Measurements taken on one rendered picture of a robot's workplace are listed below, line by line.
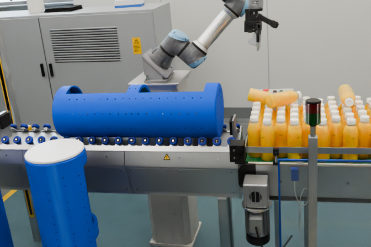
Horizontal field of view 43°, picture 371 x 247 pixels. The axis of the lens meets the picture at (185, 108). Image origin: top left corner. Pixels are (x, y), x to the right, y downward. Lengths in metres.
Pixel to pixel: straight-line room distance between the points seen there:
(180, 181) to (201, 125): 0.36
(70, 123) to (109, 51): 1.73
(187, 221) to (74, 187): 1.12
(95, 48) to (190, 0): 1.42
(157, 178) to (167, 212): 0.67
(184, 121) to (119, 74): 1.95
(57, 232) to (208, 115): 0.91
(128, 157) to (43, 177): 0.49
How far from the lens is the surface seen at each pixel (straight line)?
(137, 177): 2.54
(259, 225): 2.20
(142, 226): 3.53
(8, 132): 2.93
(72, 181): 2.24
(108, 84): 4.25
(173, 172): 2.45
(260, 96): 2.46
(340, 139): 2.27
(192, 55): 2.79
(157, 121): 2.33
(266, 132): 2.21
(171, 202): 3.09
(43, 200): 2.29
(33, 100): 4.68
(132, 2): 4.18
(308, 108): 1.96
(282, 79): 5.18
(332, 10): 5.02
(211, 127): 2.29
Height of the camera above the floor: 1.88
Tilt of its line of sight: 19 degrees down
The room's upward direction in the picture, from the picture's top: 5 degrees counter-clockwise
